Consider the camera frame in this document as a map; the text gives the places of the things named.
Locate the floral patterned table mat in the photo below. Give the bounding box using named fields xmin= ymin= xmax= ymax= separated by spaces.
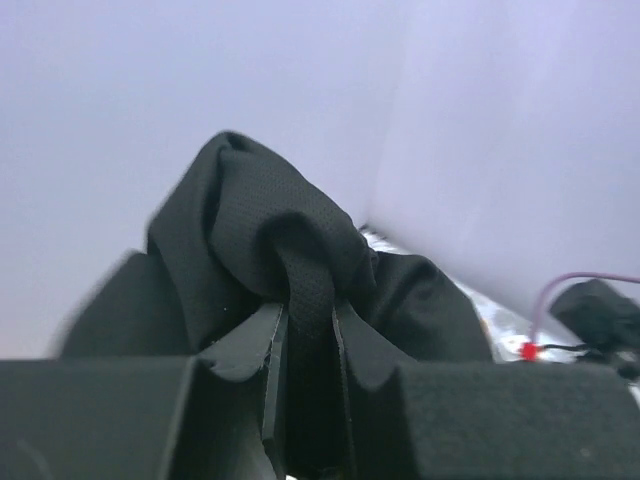
xmin=357 ymin=224 xmax=640 ymax=371

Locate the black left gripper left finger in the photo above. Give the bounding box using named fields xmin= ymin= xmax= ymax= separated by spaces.
xmin=1 ymin=304 xmax=288 ymax=480

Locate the black t shirt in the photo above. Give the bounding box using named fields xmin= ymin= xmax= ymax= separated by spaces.
xmin=60 ymin=131 xmax=492 ymax=478

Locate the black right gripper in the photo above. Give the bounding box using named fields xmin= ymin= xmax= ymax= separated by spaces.
xmin=549 ymin=279 xmax=639 ymax=380

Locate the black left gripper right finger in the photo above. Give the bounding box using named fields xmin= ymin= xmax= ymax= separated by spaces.
xmin=333 ymin=304 xmax=639 ymax=479

